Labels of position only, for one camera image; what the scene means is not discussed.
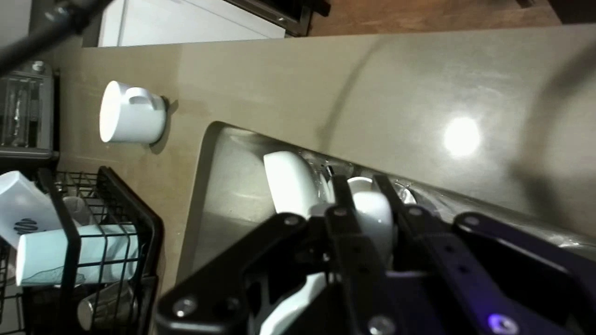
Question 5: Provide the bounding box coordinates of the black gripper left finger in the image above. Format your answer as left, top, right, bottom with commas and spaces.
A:
154, 176, 394, 335

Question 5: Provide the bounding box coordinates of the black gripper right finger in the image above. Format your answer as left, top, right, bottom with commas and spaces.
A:
374, 176, 596, 335

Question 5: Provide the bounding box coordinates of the white cup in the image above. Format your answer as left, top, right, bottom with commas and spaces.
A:
256, 175, 396, 335
98, 80, 167, 145

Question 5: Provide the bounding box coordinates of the stainless steel sink basin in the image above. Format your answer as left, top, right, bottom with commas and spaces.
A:
176, 122, 596, 281

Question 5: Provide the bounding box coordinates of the large white tilted plate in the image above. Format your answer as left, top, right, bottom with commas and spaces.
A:
262, 150, 325, 217

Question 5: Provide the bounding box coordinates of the black wire dish rack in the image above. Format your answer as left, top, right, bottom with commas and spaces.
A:
0, 167, 163, 335

